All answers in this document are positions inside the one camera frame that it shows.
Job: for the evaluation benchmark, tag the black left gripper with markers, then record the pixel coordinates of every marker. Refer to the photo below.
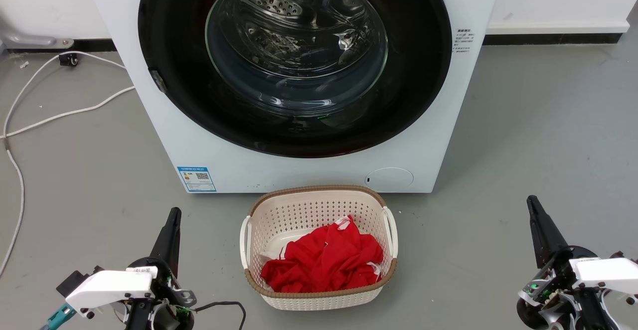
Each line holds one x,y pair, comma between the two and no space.
169,315

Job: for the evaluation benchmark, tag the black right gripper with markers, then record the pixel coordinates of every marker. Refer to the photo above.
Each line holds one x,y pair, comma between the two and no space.
548,305

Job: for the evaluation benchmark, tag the black round glass washer door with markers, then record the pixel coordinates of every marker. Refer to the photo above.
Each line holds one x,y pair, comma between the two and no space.
169,46

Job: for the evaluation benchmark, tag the white front-load washing machine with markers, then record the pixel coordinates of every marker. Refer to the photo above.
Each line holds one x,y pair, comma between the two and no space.
164,135

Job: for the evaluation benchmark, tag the blue energy label sticker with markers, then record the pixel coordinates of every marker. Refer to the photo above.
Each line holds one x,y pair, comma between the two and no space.
197,179

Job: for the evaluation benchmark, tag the cream plastic laundry basket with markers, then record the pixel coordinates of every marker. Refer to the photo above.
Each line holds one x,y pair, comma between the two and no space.
299,210

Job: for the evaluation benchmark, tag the red garment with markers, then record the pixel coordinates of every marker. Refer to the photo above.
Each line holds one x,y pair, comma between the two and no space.
324,260

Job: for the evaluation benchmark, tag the round white filter cover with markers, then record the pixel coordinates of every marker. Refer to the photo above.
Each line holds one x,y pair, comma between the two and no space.
391,178

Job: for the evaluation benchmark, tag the small black plug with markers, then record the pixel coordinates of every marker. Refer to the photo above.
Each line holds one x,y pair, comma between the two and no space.
69,60

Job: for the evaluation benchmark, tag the black text sticker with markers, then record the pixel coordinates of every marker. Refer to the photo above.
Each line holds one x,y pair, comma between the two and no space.
463,41

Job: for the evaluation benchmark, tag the stainless steel washer drum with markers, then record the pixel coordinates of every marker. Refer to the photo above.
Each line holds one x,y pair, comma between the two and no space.
279,1

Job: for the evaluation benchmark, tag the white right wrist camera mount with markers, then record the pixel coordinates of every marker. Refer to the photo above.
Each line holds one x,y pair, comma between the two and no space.
608,272

